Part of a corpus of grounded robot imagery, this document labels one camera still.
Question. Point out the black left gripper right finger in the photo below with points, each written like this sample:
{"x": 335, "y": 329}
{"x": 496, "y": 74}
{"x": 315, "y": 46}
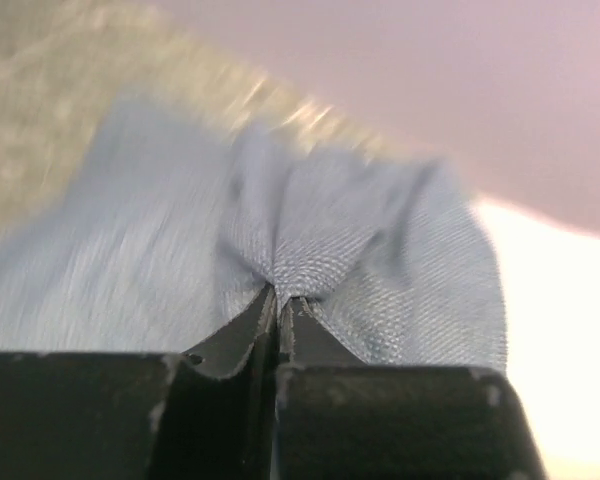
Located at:
{"x": 339, "y": 418}

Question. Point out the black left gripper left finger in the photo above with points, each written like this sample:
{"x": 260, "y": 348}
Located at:
{"x": 204, "y": 414}

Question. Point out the blue striped pillowcase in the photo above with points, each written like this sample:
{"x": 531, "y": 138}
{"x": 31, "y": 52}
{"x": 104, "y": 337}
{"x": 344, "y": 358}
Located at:
{"x": 169, "y": 232}

